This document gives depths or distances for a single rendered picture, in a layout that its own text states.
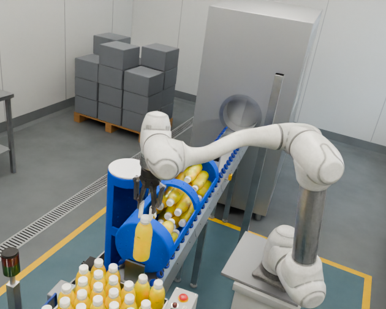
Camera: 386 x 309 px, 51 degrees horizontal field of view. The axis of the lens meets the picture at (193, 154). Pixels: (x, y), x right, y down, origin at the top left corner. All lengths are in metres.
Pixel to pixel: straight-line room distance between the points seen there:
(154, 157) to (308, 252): 0.78
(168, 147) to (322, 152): 0.52
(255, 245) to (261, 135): 0.86
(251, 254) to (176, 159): 1.05
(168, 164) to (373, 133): 5.68
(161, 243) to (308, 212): 0.70
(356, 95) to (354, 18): 1.11
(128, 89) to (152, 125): 4.04
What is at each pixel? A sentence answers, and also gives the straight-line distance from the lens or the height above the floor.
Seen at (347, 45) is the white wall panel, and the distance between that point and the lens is 6.46.
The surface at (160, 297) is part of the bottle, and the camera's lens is 1.82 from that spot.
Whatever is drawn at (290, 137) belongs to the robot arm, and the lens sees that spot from 1.54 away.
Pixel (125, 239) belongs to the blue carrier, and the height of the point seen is 1.12.
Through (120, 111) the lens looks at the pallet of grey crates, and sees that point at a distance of 5.56.
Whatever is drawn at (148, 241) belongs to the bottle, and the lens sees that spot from 1.65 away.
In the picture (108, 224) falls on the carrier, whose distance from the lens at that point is 2.90.
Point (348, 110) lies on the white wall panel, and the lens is 6.64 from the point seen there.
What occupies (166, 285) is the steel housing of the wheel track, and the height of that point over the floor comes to 0.87.
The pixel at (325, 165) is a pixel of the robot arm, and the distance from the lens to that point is 1.40.
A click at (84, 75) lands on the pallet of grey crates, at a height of 0.72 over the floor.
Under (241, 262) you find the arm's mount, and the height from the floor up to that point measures 1.02.
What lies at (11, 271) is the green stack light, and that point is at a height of 1.19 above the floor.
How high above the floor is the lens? 2.36
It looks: 26 degrees down
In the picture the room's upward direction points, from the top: 8 degrees clockwise
